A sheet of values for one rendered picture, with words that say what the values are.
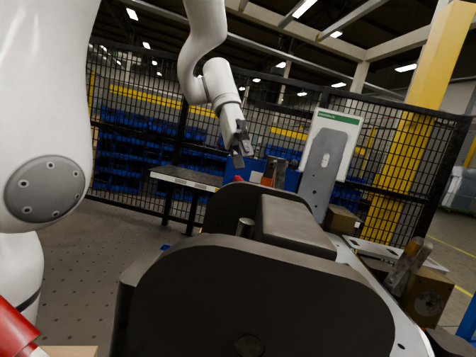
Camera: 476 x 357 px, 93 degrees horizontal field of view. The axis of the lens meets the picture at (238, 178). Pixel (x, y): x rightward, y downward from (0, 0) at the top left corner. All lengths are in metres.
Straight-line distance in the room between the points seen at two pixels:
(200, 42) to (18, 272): 0.53
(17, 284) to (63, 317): 0.42
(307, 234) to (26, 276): 0.34
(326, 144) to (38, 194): 0.77
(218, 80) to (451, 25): 1.09
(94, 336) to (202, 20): 0.78
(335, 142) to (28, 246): 0.81
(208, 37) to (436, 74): 1.07
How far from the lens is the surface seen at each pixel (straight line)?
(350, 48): 5.56
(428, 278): 0.66
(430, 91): 1.38
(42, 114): 0.30
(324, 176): 0.86
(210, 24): 0.61
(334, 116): 1.16
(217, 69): 0.72
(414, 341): 0.51
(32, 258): 0.41
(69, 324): 0.79
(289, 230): 0.16
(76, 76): 0.34
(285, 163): 0.54
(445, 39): 1.45
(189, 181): 0.94
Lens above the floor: 1.24
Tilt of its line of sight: 10 degrees down
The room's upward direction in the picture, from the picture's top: 13 degrees clockwise
